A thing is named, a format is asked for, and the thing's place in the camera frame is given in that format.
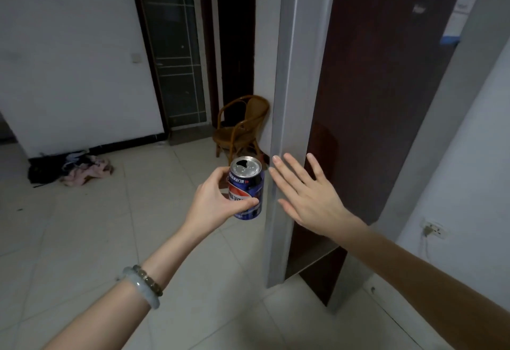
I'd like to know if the person's left hand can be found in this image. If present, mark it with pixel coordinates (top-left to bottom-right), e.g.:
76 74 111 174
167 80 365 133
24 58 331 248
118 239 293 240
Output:
185 166 260 239

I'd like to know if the person's right hand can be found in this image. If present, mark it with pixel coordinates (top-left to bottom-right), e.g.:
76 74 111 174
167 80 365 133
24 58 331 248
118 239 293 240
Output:
267 153 361 243

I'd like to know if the blue Pepsi can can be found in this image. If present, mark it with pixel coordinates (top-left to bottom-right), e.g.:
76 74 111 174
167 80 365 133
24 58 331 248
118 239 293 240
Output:
227 155 265 221

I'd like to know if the dark red refrigerator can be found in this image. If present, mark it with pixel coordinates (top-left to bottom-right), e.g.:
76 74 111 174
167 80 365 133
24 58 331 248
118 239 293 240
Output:
262 0 510 314

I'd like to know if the person's left forearm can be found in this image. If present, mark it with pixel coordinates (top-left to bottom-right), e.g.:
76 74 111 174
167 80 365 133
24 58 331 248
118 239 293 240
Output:
41 222 216 350

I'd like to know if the person's right forearm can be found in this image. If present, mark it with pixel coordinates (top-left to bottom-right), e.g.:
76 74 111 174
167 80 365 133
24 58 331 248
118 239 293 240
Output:
334 218 510 350

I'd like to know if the brown wicker chair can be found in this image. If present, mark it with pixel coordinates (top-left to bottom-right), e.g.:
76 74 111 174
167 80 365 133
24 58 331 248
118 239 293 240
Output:
211 95 271 163

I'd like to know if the pale jade bangle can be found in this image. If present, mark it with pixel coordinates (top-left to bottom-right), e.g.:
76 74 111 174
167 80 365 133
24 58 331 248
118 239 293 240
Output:
117 267 161 310

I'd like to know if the pink crumpled cloth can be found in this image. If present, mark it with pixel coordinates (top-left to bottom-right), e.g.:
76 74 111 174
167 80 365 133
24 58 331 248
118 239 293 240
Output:
59 155 114 187

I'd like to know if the black bag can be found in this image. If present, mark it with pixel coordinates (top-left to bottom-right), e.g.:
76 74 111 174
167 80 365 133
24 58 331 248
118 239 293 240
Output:
27 152 95 187

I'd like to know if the blue white label sticker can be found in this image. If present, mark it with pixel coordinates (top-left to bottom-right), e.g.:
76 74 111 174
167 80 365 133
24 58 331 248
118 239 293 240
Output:
440 0 503 45

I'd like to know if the brown beaded bracelet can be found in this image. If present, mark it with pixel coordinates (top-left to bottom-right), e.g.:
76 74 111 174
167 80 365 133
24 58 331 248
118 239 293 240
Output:
132 264 164 298

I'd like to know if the white wall socket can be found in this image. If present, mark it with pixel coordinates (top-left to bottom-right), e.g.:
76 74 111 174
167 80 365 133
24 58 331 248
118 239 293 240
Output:
421 220 449 239

